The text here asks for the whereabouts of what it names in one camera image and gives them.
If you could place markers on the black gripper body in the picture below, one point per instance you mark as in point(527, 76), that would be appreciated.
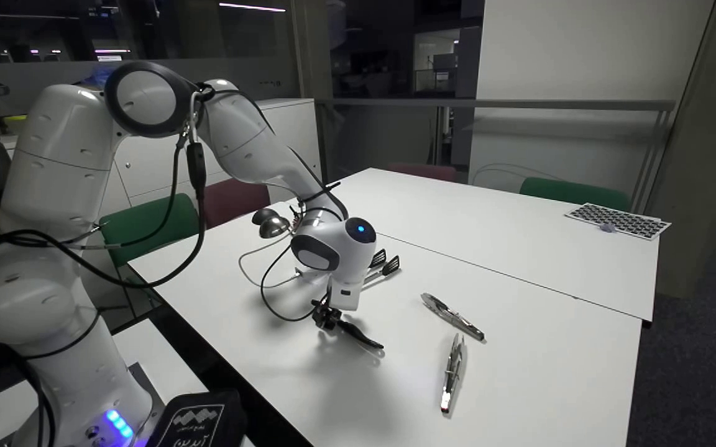
point(330, 318)

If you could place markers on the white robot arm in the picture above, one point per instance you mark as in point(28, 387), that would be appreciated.
point(50, 208)

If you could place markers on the metal ladle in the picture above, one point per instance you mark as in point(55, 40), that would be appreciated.
point(269, 221)

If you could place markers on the red chair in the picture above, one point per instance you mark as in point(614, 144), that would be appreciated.
point(233, 200)

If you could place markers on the black control box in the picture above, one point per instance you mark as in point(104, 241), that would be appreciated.
point(199, 420)

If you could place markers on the metal handrail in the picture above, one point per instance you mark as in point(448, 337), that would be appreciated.
point(509, 102)

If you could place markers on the green chair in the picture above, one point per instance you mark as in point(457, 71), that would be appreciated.
point(573, 193)

